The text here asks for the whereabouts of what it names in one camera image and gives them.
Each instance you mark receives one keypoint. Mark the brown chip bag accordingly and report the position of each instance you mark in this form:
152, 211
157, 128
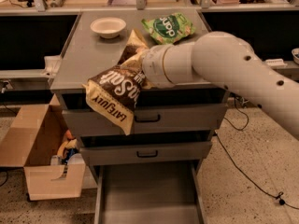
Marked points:
114, 92

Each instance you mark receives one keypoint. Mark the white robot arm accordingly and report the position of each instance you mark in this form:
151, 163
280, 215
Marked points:
231, 64

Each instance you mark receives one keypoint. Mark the top grey drawer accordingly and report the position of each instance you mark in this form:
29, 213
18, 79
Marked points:
155, 119

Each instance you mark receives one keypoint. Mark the grey drawer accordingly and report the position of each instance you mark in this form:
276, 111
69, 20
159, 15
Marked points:
187, 151
155, 119
149, 193

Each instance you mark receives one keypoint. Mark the middle grey drawer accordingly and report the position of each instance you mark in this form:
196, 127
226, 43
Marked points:
187, 151

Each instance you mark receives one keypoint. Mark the grey drawer cabinet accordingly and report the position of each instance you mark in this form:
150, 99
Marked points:
89, 54

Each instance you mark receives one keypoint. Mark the green chip bag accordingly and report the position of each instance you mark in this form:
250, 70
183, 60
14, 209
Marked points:
169, 29

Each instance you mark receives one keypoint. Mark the bottom grey drawer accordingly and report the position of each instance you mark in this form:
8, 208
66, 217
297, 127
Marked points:
149, 193

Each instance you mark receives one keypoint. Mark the white bowl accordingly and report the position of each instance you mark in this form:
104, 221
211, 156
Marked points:
108, 27

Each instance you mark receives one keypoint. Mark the items inside cardboard box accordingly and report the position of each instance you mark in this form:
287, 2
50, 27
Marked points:
66, 150

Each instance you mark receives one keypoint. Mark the cardboard box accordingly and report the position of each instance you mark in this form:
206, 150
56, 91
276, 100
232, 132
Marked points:
34, 136

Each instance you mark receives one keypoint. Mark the white power strip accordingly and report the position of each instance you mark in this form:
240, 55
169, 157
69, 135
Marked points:
275, 63

